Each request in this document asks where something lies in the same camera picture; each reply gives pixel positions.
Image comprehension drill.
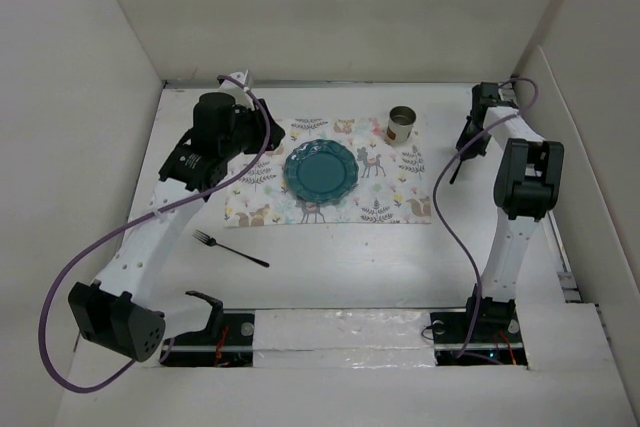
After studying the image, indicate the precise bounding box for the black spoon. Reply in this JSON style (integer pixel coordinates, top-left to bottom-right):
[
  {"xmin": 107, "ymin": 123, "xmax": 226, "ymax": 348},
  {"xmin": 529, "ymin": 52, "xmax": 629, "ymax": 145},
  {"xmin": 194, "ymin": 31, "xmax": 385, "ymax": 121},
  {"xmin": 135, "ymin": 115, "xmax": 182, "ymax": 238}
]
[{"xmin": 449, "ymin": 160, "xmax": 463, "ymax": 185}]

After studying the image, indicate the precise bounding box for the teal scalloped plate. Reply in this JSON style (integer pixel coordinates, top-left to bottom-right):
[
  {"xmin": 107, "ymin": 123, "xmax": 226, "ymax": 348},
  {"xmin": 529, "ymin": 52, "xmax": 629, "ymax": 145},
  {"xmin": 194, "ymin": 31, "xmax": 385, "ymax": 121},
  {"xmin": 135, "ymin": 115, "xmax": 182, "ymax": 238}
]
[{"xmin": 283, "ymin": 139, "xmax": 359, "ymax": 204}]

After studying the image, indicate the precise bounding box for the black metal fork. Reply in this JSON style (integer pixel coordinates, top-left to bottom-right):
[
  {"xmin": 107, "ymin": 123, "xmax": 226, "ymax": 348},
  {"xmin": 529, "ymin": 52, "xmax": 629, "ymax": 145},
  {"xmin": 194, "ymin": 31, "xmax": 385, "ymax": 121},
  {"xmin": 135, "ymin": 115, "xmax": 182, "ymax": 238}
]
[{"xmin": 193, "ymin": 230, "xmax": 270, "ymax": 268}]

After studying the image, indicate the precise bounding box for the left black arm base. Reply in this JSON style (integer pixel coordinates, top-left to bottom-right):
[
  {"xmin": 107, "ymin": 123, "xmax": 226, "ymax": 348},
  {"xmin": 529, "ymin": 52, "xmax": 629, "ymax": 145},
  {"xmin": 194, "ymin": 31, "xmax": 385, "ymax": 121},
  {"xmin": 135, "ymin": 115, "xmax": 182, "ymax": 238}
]
[{"xmin": 159, "ymin": 290, "xmax": 256, "ymax": 368}]

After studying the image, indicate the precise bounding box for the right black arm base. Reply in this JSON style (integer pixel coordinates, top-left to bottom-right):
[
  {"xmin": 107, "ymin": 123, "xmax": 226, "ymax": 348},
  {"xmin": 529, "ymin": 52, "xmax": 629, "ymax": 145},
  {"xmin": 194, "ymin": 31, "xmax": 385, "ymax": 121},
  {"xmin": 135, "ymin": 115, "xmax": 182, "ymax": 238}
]
[{"xmin": 420, "ymin": 292, "xmax": 528, "ymax": 366}]

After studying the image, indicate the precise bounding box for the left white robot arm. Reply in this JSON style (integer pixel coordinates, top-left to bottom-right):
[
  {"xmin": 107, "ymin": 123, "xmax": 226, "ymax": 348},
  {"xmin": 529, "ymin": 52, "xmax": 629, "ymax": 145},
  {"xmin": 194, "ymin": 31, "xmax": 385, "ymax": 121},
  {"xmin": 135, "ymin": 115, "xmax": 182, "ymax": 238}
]
[{"xmin": 68, "ymin": 70, "xmax": 284, "ymax": 362}]

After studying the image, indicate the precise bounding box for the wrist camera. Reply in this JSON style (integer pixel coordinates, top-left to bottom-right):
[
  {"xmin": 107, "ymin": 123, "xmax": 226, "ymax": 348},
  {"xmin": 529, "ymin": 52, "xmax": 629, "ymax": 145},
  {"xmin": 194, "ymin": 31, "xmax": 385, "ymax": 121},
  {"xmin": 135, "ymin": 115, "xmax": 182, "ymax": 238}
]
[
  {"xmin": 471, "ymin": 82, "xmax": 517, "ymax": 123},
  {"xmin": 191, "ymin": 92, "xmax": 236, "ymax": 150}
]

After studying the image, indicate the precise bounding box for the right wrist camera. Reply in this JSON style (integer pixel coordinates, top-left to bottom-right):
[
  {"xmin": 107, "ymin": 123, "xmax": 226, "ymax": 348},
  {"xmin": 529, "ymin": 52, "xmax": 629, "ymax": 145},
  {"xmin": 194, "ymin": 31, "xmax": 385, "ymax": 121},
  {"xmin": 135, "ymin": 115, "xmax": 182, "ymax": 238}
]
[{"xmin": 471, "ymin": 82, "xmax": 517, "ymax": 123}]

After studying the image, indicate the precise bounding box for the stainless steel cup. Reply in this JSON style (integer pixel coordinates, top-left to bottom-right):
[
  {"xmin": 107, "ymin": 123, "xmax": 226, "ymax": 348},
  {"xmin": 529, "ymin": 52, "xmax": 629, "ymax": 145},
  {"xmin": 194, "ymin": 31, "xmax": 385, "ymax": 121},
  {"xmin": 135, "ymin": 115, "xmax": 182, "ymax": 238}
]
[{"xmin": 385, "ymin": 106, "xmax": 417, "ymax": 145}]

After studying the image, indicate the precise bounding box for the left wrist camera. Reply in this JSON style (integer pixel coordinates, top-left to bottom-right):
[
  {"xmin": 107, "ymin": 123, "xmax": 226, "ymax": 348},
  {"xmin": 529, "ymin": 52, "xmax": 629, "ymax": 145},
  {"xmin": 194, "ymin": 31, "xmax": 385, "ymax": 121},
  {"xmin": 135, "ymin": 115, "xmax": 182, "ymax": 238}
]
[{"xmin": 191, "ymin": 92, "xmax": 236, "ymax": 150}]

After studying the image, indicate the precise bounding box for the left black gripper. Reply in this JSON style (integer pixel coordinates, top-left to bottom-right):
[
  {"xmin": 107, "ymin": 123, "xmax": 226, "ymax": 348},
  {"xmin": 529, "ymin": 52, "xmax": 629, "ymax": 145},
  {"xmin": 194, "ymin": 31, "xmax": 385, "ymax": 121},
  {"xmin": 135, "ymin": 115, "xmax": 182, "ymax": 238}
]
[{"xmin": 220, "ymin": 99, "xmax": 283, "ymax": 161}]

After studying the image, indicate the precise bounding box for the floral animal print cloth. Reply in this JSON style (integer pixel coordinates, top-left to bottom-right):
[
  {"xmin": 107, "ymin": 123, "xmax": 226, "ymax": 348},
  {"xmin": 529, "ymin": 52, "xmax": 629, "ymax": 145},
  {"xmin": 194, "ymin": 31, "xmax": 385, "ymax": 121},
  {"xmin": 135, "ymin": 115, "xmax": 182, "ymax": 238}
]
[{"xmin": 224, "ymin": 117, "xmax": 431, "ymax": 228}]

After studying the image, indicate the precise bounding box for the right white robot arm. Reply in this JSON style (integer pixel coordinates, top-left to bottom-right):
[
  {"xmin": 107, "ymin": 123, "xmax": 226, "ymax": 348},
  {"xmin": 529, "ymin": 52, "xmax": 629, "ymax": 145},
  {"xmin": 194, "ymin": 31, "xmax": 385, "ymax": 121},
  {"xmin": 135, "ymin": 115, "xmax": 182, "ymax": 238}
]
[{"xmin": 456, "ymin": 101, "xmax": 565, "ymax": 341}]

